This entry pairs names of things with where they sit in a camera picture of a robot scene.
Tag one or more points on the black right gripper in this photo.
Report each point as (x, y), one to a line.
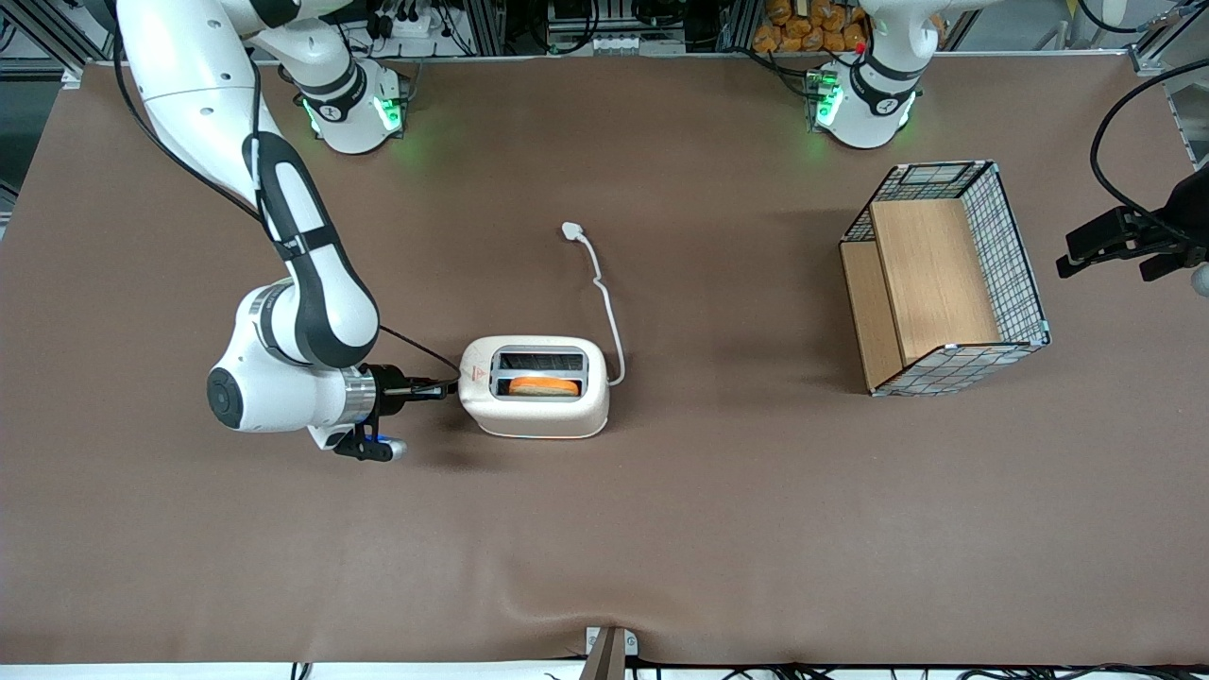
(389, 388)

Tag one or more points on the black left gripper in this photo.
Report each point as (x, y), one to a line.
(1188, 210)

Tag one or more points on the white two-slot toaster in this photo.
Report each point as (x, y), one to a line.
(529, 416)

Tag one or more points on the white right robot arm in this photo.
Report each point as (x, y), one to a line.
(321, 302)

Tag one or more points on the toast bread slice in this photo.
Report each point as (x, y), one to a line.
(543, 386)

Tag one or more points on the light wooden shelf board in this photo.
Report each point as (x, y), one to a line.
(930, 274)

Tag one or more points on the brown table mat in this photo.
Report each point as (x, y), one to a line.
(661, 519)

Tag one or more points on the white power strip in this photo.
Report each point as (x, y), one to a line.
(406, 24)

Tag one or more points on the grey electronics box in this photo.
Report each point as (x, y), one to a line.
(614, 42)

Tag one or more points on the bag of bread rolls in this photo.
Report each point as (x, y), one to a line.
(803, 24)

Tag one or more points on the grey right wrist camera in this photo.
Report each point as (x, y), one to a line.
(373, 446)

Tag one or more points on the aluminium frame profile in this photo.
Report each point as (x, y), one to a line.
(482, 24)
(1157, 47)
(47, 33)
(737, 24)

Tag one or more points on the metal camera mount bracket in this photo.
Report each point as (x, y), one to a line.
(609, 656)

